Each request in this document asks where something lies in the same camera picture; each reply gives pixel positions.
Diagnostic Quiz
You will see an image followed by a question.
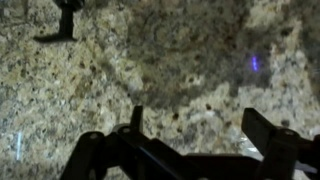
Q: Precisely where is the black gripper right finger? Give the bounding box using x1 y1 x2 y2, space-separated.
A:
241 108 320 180

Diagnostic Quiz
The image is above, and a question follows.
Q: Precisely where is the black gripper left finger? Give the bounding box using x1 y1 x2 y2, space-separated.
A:
59 106 187 180

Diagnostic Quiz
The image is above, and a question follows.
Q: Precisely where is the blue soap dispenser bottle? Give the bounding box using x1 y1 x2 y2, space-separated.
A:
34 0 85 43

